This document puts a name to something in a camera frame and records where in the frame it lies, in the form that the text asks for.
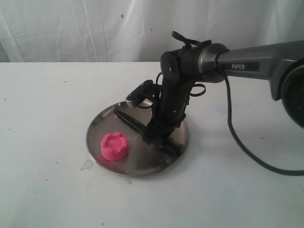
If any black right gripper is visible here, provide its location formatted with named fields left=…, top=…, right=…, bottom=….
left=142, top=79, right=195, bottom=145

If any black knife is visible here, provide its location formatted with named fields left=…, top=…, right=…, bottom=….
left=114, top=109, right=182, bottom=157

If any pink clay piece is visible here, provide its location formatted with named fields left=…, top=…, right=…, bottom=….
left=101, top=132, right=129, bottom=162

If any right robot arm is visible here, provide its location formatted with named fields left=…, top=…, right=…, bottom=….
left=142, top=41, right=304, bottom=143

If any round steel plate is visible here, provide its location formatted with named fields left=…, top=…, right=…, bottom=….
left=86, top=100, right=189, bottom=177

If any white backdrop curtain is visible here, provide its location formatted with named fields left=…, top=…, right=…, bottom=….
left=0, top=0, right=304, bottom=62

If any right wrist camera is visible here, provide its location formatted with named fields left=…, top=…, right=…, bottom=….
left=125, top=80, right=156, bottom=108

